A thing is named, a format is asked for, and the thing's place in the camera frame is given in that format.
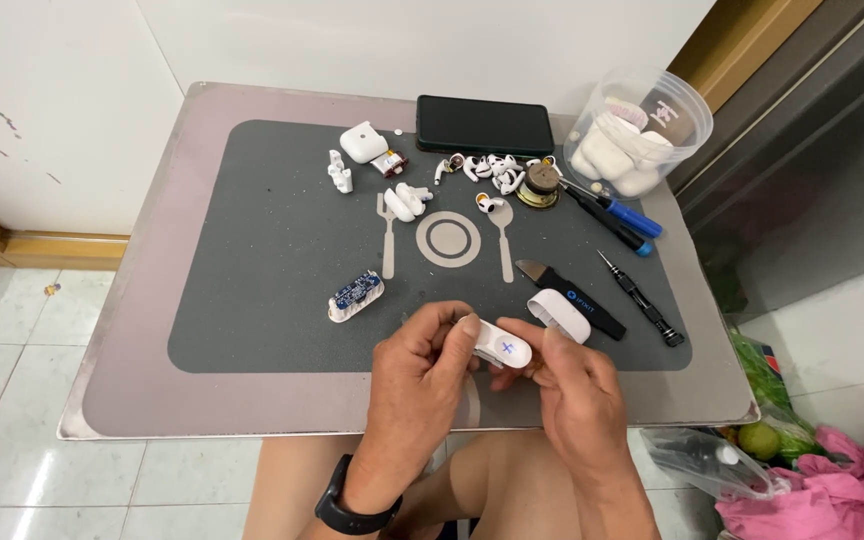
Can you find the person's left hand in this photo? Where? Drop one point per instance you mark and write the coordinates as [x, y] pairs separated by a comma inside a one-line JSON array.
[[409, 382]]

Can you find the person's right hand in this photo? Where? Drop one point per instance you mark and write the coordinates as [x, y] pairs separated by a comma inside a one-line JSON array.
[[582, 409]]

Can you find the white earbud case blue mark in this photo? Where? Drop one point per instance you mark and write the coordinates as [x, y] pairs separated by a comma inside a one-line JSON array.
[[505, 349]]

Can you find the white earbud case shell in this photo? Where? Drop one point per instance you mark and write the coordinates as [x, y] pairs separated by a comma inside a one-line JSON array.
[[561, 313]]

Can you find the person's right leg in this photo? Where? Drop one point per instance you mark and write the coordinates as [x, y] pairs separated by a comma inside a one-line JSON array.
[[507, 480]]

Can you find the person's leg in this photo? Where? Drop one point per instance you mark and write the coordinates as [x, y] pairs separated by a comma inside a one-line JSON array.
[[289, 484], [507, 480]]

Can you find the black pry tool metal blade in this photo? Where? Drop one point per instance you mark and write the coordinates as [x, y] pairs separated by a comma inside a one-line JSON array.
[[586, 304]]

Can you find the black precision screwdriver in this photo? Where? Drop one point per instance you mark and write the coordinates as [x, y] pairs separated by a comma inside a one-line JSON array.
[[642, 300]]

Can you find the clear plastic bag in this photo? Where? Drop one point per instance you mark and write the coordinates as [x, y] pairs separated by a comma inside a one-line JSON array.
[[709, 461]]

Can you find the black wrist smartwatch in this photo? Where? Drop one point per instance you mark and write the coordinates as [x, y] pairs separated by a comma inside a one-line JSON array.
[[353, 516]]

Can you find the person's left leg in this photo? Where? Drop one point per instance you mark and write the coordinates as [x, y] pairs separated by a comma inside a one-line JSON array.
[[289, 484]]

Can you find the green round fruit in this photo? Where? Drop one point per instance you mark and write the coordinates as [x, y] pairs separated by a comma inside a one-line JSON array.
[[759, 441]]

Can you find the grey placemat cutlery print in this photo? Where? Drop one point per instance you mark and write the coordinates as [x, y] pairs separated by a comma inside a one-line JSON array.
[[274, 262]]

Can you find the bag of green vegetables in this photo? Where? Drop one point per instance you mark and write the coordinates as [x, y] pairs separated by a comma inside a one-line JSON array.
[[766, 382]]

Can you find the black screwdriver blue cap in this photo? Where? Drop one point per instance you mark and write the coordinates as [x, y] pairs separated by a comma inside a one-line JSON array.
[[612, 225]]

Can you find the single white earbud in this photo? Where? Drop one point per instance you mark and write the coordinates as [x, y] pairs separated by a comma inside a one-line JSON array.
[[487, 203]]

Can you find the small silver battery cell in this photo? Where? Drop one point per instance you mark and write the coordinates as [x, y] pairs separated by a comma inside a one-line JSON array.
[[389, 163]]

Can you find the round brass speaker magnet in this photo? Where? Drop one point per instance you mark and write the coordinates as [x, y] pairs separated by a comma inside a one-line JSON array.
[[538, 187]]

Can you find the pile of white earbuds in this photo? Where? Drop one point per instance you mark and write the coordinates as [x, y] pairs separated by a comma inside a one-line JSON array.
[[496, 171]]

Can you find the white closed charging case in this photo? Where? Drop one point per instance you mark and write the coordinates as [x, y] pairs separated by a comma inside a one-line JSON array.
[[363, 142]]

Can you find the heap of white earbud cases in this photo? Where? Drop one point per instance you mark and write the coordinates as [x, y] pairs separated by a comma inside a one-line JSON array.
[[616, 157]]

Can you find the black smartphone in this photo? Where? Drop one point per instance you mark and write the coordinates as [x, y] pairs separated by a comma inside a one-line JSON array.
[[484, 126]]

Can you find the pink cloth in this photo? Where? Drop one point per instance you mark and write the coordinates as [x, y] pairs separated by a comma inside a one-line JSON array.
[[837, 495]]

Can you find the clear plastic tub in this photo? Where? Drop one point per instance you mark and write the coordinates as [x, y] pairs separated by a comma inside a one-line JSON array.
[[672, 105]]

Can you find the dark grey door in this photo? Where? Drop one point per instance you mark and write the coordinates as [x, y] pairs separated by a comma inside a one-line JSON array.
[[814, 150]]

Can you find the small yellow floor scrap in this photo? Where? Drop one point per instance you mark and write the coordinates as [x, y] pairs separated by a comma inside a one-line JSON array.
[[52, 289]]

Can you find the wooden baseboard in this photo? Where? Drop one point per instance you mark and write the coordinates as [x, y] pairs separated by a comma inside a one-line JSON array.
[[42, 247]]

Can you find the blue circuit board white frame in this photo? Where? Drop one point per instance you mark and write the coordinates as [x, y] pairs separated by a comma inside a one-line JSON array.
[[355, 296]]

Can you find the white plastic bracket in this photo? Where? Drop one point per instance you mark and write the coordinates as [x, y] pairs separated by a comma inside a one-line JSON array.
[[340, 172]]

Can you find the wooden door frame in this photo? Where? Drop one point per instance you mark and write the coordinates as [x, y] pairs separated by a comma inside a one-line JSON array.
[[739, 45]]

